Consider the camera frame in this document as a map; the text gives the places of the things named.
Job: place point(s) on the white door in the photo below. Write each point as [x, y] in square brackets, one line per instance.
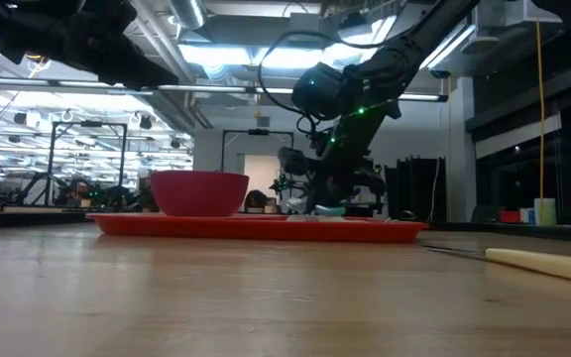
[263, 171]

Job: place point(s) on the magenta plastic bowl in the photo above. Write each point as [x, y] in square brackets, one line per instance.
[198, 193]

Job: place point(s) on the white ceiling fixture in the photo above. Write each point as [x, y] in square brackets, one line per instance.
[481, 44]

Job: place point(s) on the black yellow ceiling device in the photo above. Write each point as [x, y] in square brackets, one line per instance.
[40, 62]

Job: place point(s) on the blue and white container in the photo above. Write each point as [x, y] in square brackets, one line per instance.
[527, 216]

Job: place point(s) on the white and green cup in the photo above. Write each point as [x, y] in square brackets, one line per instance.
[549, 213]

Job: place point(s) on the black security camera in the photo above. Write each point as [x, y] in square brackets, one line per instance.
[440, 74]

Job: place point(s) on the dark side bench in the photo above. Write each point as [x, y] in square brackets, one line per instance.
[553, 233]

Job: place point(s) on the distant long workbench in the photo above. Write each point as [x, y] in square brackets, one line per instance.
[28, 217]

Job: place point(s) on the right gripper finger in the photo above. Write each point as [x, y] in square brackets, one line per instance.
[321, 201]

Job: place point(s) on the silver ventilation duct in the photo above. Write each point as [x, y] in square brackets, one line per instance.
[189, 12]

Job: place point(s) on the small black object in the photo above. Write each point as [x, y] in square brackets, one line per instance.
[408, 216]

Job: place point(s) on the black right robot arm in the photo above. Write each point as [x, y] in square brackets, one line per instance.
[414, 44]

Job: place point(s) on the small red box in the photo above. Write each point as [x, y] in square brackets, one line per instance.
[509, 217]

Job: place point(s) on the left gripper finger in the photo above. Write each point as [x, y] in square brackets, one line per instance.
[137, 69]

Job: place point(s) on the red plastic tray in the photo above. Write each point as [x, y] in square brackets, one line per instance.
[246, 230]

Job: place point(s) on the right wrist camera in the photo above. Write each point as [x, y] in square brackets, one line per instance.
[293, 161]

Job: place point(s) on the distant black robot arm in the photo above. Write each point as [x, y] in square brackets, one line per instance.
[94, 192]

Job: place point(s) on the black gantry frame with camera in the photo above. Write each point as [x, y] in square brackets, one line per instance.
[258, 132]

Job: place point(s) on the person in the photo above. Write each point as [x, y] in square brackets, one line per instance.
[256, 201]

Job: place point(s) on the grey wall vent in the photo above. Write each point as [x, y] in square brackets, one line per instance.
[263, 121]

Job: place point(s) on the long overhead light bar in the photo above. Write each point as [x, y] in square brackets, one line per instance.
[201, 88]

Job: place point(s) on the black curtain panels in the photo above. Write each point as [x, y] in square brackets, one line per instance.
[414, 188]

